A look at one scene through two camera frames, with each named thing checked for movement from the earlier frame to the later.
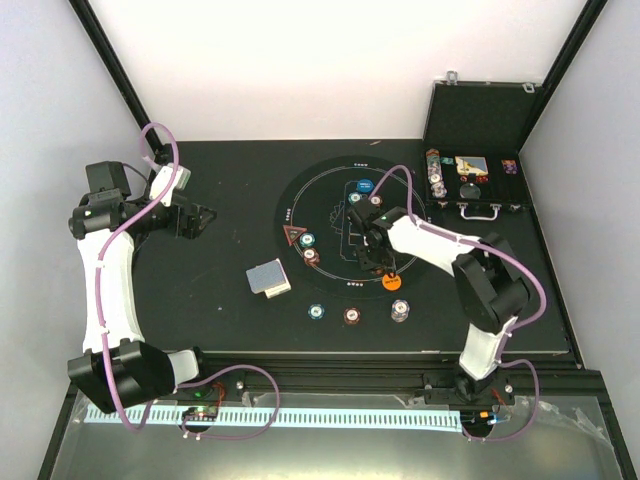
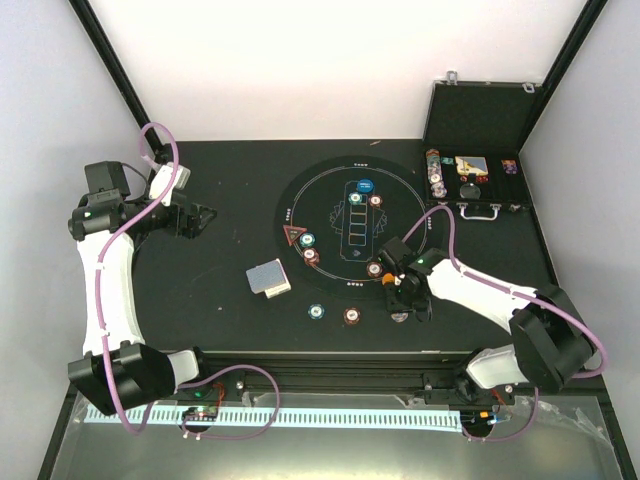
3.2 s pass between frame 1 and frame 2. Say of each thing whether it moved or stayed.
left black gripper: stayed
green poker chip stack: stayed
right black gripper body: moved
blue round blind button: stayed
